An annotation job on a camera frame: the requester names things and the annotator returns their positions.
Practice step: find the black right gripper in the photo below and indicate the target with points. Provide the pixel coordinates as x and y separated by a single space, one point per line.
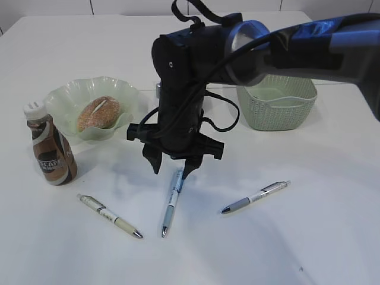
177 130

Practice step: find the blue grip pen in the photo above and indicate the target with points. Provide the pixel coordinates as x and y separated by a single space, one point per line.
176 188

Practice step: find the sugared bread roll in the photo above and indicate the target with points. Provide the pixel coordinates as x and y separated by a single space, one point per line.
100 113

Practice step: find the cream grip pen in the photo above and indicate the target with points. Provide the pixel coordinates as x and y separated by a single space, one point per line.
109 215

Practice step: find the grey grip pen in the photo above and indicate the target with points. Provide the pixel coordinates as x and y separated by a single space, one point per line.
264 192

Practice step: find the brown Nescafe coffee bottle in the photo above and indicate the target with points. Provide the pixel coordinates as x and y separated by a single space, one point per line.
50 147

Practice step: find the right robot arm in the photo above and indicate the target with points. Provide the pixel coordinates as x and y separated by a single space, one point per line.
229 50

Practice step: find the green wavy glass plate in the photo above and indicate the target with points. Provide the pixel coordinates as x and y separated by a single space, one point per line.
67 102

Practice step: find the green plastic woven basket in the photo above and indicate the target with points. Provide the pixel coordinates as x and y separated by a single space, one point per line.
277 103

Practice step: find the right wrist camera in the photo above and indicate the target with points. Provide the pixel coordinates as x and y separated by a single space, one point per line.
158 88

